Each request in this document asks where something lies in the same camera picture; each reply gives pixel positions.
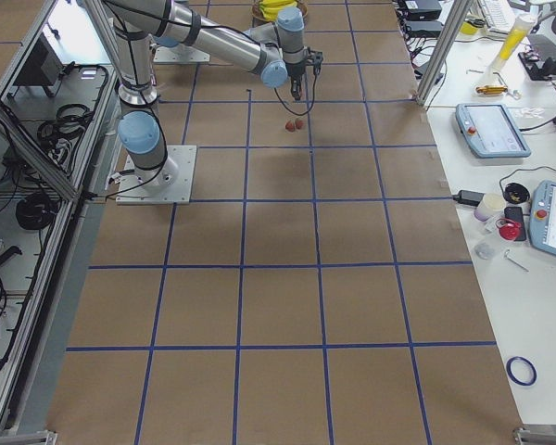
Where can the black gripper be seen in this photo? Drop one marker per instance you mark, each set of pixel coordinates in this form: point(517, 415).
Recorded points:
point(296, 75)

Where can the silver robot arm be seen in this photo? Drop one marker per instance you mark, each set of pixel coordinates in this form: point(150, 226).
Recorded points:
point(275, 51)

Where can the yellow banana bunch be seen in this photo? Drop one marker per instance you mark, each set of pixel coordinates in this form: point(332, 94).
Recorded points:
point(267, 10)

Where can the far teach pendant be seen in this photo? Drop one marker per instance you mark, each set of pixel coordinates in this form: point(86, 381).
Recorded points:
point(490, 131)

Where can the teach pendant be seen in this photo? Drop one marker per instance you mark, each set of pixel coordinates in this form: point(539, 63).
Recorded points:
point(490, 131)
point(542, 222)

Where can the black power adapter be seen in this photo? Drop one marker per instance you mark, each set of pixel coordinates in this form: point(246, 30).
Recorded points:
point(468, 198)

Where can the white paper cup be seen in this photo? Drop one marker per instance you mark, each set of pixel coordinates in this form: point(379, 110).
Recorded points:
point(491, 204)

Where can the yellow white bottle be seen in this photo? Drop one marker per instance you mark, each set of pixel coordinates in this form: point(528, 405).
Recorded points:
point(522, 26)

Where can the black small bowl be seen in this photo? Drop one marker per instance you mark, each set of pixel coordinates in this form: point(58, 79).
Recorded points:
point(515, 193)

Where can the black smartphone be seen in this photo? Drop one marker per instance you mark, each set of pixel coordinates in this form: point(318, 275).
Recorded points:
point(515, 213)

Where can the red round object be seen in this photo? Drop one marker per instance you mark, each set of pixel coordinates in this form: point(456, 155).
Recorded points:
point(508, 229)

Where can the metal allen key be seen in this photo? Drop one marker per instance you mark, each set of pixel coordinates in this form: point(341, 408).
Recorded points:
point(508, 256)

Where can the near teach pendant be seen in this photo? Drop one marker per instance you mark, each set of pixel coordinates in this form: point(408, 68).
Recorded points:
point(542, 222)

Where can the blue tape roll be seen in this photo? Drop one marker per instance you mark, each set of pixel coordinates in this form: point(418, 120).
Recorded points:
point(521, 371)

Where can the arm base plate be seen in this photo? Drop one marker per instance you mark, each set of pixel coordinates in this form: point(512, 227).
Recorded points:
point(172, 185)
point(180, 55)

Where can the aluminium frame post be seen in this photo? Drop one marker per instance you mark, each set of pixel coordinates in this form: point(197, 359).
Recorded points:
point(454, 19)

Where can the yellow handled screwdriver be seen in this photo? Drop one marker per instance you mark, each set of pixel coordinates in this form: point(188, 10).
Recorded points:
point(491, 89)

